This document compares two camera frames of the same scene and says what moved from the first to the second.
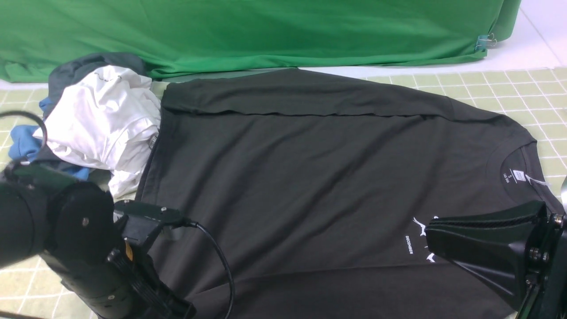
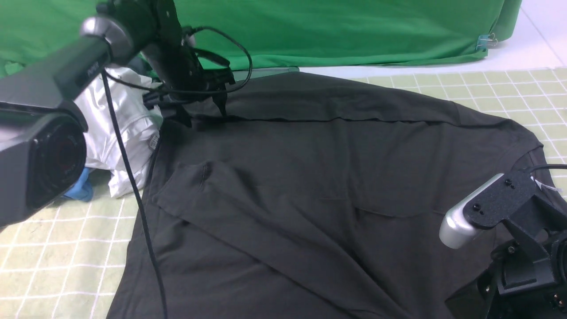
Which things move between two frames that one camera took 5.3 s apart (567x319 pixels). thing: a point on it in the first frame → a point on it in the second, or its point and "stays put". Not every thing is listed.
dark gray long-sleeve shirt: [306, 196] stays put
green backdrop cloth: [169, 35] stays put
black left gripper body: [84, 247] → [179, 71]
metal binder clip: [483, 41] stays put
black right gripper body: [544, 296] → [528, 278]
